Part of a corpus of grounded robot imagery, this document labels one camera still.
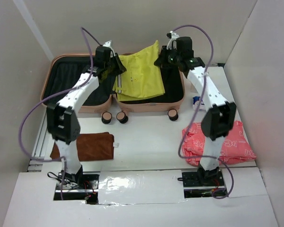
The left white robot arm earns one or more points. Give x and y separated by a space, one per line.
62 121

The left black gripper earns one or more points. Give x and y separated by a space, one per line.
120 68

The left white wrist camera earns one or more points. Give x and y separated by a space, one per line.
108 44

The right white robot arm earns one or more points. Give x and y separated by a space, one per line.
220 113

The pink patterned garment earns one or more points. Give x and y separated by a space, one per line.
235 148

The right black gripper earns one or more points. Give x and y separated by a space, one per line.
162 59

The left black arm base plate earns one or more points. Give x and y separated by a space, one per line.
87 190

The white taped cover sheet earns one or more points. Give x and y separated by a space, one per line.
140 187

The yellow-green shorts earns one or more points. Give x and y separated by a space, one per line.
142 79

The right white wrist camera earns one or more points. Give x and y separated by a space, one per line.
172 36

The brown towel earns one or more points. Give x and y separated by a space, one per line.
95 146

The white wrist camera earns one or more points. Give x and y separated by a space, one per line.
108 44
172 36

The blue white wet wipes pack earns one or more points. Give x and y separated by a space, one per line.
197 102

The pink open suitcase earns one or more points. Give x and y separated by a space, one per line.
66 69

